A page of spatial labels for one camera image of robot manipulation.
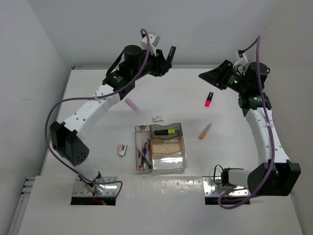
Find clear transparent tray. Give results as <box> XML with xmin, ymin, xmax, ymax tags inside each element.
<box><xmin>152</xmin><ymin>151</ymin><xmax>188</xmax><ymax>174</ymax></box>

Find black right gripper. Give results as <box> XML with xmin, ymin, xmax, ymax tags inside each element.
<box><xmin>199</xmin><ymin>60</ymin><xmax>248</xmax><ymax>94</ymax></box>

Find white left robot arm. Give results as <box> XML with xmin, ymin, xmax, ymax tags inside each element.
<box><xmin>50</xmin><ymin>45</ymin><xmax>176</xmax><ymax>184</ymax></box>

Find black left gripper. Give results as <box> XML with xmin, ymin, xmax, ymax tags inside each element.
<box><xmin>131</xmin><ymin>47</ymin><xmax>170</xmax><ymax>80</ymax></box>

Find pink mini stapler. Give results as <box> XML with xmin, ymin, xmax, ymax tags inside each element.
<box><xmin>118</xmin><ymin>143</ymin><xmax>128</xmax><ymax>157</ymax></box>

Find blue gel pen clear cap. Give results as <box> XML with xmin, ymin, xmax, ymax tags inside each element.
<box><xmin>141</xmin><ymin>150</ymin><xmax>152</xmax><ymax>169</ymax></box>

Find yellow black highlighter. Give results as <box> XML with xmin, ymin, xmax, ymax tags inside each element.
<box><xmin>154</xmin><ymin>129</ymin><xmax>175</xmax><ymax>136</ymax></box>

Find grey clear tray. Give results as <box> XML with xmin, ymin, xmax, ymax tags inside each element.
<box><xmin>150</xmin><ymin>123</ymin><xmax>183</xmax><ymax>140</ymax></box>

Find purple black highlighter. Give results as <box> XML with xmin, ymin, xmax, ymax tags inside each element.
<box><xmin>166</xmin><ymin>46</ymin><xmax>177</xmax><ymax>64</ymax></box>

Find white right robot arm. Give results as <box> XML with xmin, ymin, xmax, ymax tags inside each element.
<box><xmin>199</xmin><ymin>60</ymin><xmax>301</xmax><ymax>196</ymax></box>

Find metal base plate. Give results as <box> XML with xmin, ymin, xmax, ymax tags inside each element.
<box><xmin>72</xmin><ymin>176</ymin><xmax>118</xmax><ymax>197</ymax></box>
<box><xmin>202</xmin><ymin>176</ymin><xmax>250</xmax><ymax>197</ymax></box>

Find orange pastel highlighter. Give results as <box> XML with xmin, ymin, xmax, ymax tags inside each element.
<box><xmin>199</xmin><ymin>123</ymin><xmax>212</xmax><ymax>140</ymax></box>

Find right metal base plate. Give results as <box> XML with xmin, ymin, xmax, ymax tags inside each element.
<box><xmin>202</xmin><ymin>176</ymin><xmax>250</xmax><ymax>197</ymax></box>

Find red ballpoint pen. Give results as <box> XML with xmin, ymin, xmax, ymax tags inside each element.
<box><xmin>146</xmin><ymin>139</ymin><xmax>151</xmax><ymax>157</ymax></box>

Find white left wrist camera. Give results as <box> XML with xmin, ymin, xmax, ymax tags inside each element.
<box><xmin>140</xmin><ymin>32</ymin><xmax>160</xmax><ymax>56</ymax></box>

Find amber clear tray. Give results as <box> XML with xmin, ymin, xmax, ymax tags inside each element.
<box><xmin>151</xmin><ymin>137</ymin><xmax>185</xmax><ymax>154</ymax></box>

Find red gel pen in tray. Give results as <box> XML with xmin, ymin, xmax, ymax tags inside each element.
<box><xmin>137</xmin><ymin>149</ymin><xmax>141</xmax><ymax>169</ymax></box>

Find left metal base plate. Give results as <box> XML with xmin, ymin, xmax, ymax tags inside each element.
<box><xmin>72</xmin><ymin>176</ymin><xmax>118</xmax><ymax>197</ymax></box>

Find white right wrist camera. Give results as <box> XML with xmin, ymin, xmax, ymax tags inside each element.
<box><xmin>233</xmin><ymin>50</ymin><xmax>248</xmax><ymax>68</ymax></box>

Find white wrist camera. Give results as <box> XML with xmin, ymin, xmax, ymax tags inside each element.
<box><xmin>233</xmin><ymin>50</ymin><xmax>248</xmax><ymax>68</ymax></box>
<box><xmin>140</xmin><ymin>32</ymin><xmax>160</xmax><ymax>56</ymax></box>

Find pink black highlighter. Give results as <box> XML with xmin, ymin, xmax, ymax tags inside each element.
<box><xmin>204</xmin><ymin>92</ymin><xmax>214</xmax><ymax>107</ymax></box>

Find long smoky clear tray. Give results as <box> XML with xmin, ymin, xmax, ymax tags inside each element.
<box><xmin>134</xmin><ymin>125</ymin><xmax>153</xmax><ymax>174</ymax></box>

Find red gel pen clear cap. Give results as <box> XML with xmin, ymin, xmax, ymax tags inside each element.
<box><xmin>140</xmin><ymin>147</ymin><xmax>145</xmax><ymax>169</ymax></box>

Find blue ballpoint pen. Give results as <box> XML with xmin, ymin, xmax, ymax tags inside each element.
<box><xmin>142</xmin><ymin>142</ymin><xmax>148</xmax><ymax>157</ymax></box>

